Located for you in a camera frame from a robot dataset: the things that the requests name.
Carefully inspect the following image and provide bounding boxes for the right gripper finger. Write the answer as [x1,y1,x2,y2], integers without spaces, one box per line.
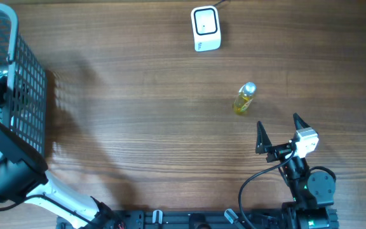
[293,113,310,130]
[255,121,272,154]

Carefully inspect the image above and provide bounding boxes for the yellow Vim dish soap bottle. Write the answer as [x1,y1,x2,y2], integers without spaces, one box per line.
[233,82,257,114]

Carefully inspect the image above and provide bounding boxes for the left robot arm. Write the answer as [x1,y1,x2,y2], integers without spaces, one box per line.
[0,83,125,228]

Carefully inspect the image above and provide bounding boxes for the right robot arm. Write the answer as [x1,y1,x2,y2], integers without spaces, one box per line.
[249,113,339,229]

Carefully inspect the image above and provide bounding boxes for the white barcode scanner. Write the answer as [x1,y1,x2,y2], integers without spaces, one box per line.
[191,6,222,52]

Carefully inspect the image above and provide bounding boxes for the grey plastic mesh basket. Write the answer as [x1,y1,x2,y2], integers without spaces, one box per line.
[0,3,48,154]

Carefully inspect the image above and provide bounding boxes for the right black camera cable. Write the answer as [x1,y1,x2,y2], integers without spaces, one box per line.
[237,142,297,229]

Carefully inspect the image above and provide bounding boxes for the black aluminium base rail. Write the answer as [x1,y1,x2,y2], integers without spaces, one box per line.
[55,208,339,229]

